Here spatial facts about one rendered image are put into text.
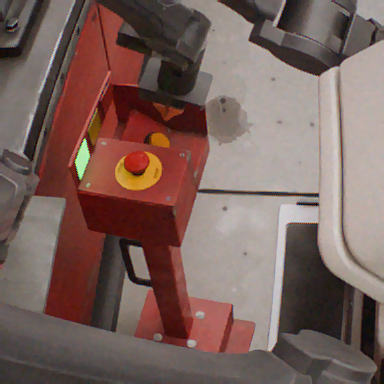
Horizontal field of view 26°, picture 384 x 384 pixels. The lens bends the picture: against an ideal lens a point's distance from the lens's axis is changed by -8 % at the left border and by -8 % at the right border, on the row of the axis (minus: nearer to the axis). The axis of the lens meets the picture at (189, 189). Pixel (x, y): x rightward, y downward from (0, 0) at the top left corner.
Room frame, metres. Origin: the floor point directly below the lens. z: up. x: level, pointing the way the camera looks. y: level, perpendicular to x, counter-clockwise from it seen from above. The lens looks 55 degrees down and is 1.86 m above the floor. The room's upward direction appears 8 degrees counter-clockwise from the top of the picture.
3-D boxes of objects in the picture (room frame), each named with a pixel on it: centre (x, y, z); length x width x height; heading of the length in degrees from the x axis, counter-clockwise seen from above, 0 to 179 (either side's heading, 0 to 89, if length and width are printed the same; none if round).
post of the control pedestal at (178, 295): (0.85, 0.06, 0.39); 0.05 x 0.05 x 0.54; 69
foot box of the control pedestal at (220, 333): (0.84, 0.04, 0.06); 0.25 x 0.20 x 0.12; 69
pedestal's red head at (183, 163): (0.85, 0.06, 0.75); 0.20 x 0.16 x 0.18; 159
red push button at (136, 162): (0.81, 0.07, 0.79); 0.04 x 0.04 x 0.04
